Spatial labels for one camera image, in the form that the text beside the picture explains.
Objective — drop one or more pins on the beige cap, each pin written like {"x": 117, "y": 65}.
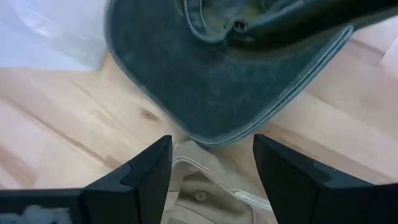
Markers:
{"x": 205, "y": 177}

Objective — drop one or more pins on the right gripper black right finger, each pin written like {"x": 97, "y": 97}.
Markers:
{"x": 304, "y": 193}

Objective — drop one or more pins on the clear plastic bin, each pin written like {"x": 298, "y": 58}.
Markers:
{"x": 46, "y": 31}

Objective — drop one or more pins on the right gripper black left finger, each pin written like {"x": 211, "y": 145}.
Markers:
{"x": 136, "y": 193}

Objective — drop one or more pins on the dark blue cap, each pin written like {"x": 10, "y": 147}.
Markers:
{"x": 202, "y": 87}

